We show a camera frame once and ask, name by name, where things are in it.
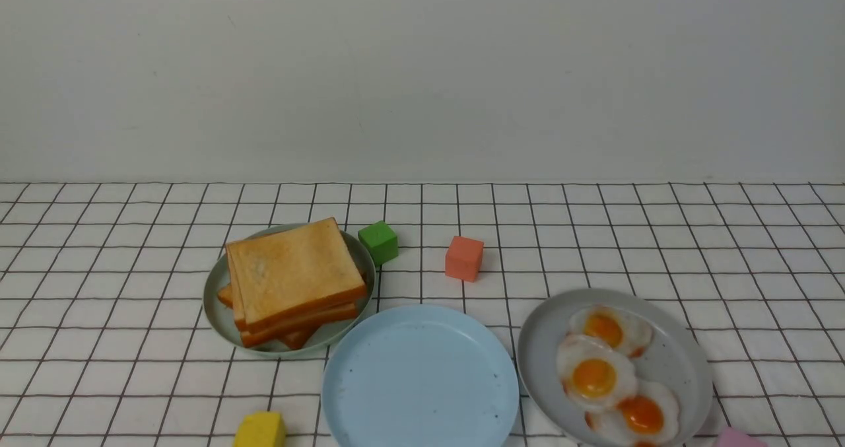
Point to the yellow foam cube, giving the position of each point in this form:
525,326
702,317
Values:
264,429

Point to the light blue plate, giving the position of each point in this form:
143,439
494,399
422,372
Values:
420,375

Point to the grey plate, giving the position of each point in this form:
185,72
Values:
673,359

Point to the fried egg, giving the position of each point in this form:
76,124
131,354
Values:
594,376
649,418
622,331

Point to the pink foam cube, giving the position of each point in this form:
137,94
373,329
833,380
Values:
730,437

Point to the orange foam cube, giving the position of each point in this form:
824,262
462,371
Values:
464,259

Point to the checkered white tablecloth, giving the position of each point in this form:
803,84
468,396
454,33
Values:
104,341

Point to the green foam cube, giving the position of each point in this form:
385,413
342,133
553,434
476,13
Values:
381,242

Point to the pale green plate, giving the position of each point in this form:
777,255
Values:
221,319

